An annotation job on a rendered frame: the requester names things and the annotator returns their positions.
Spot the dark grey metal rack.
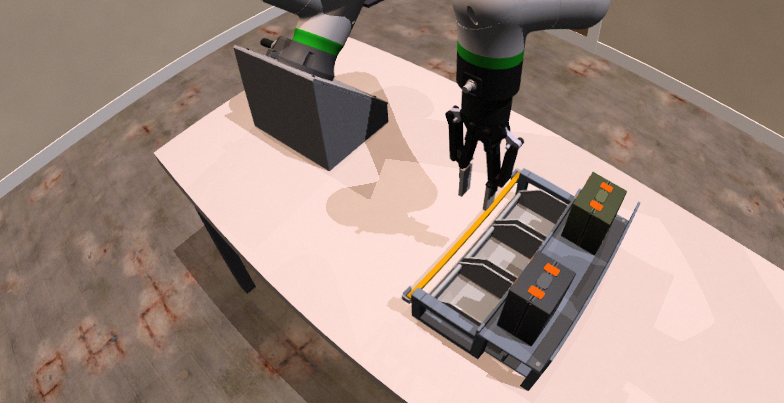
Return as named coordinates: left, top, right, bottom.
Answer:
left=401, top=168, right=640, bottom=391

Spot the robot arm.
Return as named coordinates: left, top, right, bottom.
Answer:
left=260, top=0, right=611, bottom=101

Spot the yellow bar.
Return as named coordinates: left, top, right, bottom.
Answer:
left=407, top=172, right=519, bottom=299

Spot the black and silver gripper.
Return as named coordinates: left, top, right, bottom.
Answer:
left=445, top=92, right=524, bottom=211

